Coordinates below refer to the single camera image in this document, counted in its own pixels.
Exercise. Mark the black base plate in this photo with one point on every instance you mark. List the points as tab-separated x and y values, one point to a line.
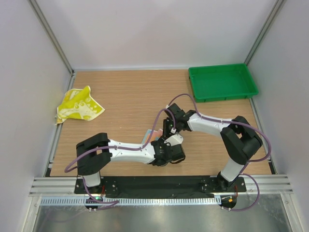
112	185

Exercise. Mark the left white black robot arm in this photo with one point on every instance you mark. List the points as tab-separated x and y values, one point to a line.
97	151

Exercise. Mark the aluminium frame rail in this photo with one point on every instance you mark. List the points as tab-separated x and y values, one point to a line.
62	186

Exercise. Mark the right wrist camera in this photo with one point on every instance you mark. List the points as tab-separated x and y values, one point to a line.
174	111

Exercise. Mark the slotted cable duct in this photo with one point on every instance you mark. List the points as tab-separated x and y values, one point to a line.
86	201

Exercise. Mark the yellow green patterned towel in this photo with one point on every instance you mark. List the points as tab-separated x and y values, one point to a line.
78	104

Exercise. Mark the blue polka dot towel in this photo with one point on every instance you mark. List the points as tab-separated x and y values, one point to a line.
155	136

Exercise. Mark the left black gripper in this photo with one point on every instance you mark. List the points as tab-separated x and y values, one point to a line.
162	140

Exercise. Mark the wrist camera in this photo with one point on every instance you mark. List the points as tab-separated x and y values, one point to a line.
176	147
174	111

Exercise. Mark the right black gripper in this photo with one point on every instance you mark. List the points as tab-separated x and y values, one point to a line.
166	132

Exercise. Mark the green plastic tray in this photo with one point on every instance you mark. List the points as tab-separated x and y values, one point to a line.
222	83

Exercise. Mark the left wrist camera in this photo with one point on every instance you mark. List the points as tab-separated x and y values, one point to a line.
176	147

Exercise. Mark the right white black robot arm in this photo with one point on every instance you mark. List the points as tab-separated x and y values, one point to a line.
239	137

